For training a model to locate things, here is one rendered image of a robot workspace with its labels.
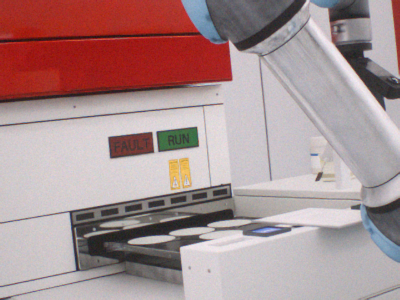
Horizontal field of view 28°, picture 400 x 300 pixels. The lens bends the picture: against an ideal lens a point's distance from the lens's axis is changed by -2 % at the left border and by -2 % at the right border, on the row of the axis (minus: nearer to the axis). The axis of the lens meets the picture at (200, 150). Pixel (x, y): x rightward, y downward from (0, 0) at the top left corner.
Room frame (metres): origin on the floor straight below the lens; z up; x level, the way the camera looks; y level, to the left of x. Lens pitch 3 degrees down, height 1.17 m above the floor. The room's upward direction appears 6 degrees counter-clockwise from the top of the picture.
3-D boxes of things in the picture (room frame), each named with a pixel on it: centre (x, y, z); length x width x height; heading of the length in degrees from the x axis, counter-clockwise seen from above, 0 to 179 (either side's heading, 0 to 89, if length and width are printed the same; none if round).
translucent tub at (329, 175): (1.92, -0.33, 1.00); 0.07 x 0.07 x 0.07; 52
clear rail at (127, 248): (1.57, 0.11, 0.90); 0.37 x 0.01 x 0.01; 38
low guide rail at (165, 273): (1.56, 0.03, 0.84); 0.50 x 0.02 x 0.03; 38
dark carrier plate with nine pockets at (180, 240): (1.68, -0.03, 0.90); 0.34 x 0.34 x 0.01; 38
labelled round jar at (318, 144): (2.13, -0.32, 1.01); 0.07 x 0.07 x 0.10
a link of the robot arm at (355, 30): (1.44, -0.29, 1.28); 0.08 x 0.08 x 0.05
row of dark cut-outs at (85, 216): (1.84, 0.11, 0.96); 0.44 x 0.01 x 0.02; 128
